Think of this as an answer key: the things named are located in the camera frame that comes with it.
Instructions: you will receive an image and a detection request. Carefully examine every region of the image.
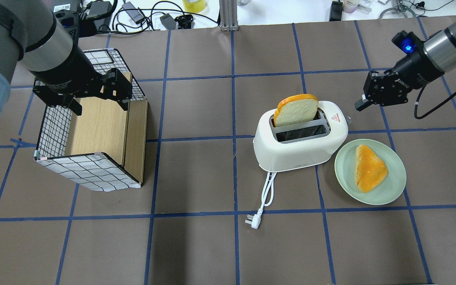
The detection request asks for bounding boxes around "yellow tape roll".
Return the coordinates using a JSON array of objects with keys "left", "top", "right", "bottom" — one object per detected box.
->
[{"left": 182, "top": 0, "right": 207, "bottom": 14}]

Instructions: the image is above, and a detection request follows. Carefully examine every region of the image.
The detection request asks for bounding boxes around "bread slice in toaster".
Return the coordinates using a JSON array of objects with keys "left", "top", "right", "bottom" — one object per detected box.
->
[{"left": 274, "top": 94, "right": 319, "bottom": 127}]

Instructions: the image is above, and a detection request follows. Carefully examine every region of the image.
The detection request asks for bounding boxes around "white two-slot toaster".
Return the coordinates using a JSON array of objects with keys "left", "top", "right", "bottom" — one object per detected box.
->
[{"left": 253, "top": 101, "right": 349, "bottom": 173}]

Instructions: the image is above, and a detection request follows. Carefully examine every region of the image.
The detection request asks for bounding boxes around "white paper cup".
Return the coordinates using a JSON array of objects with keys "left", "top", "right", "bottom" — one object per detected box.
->
[{"left": 342, "top": 0, "right": 360, "bottom": 14}]

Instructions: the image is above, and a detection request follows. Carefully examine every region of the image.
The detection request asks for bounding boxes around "aluminium frame post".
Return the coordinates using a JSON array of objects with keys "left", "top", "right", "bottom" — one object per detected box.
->
[{"left": 219, "top": 0, "right": 239, "bottom": 31}]

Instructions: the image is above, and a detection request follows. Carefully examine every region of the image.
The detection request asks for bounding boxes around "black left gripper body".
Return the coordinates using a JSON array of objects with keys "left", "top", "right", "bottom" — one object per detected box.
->
[{"left": 33, "top": 47, "right": 103, "bottom": 108}]

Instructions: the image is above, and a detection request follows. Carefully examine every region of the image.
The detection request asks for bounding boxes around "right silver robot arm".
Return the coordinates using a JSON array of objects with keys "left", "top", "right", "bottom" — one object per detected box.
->
[{"left": 355, "top": 22, "right": 456, "bottom": 111}]

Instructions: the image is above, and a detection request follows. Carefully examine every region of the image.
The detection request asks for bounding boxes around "light green plate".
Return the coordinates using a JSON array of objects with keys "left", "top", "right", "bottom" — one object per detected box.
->
[{"left": 334, "top": 139, "right": 407, "bottom": 205}]

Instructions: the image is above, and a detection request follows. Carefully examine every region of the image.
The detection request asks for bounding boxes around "white toaster power cord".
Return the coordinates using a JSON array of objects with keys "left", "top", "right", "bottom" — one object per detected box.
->
[{"left": 245, "top": 171, "right": 278, "bottom": 230}]

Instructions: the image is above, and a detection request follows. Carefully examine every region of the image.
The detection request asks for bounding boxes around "wire grid shelf with wood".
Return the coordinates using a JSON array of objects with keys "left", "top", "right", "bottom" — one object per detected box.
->
[{"left": 33, "top": 48, "right": 148, "bottom": 192}]

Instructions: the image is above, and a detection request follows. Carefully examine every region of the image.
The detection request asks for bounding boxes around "toast slice on plate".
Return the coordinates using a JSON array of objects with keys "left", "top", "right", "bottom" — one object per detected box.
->
[{"left": 353, "top": 144, "right": 389, "bottom": 193}]

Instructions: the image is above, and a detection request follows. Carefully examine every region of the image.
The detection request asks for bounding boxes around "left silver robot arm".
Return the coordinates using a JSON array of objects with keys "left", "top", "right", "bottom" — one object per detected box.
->
[{"left": 0, "top": 0, "right": 132, "bottom": 116}]

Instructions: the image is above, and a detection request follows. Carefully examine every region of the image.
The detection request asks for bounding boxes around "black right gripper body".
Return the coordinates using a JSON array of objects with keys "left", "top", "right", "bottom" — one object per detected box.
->
[{"left": 362, "top": 31, "right": 445, "bottom": 108}]

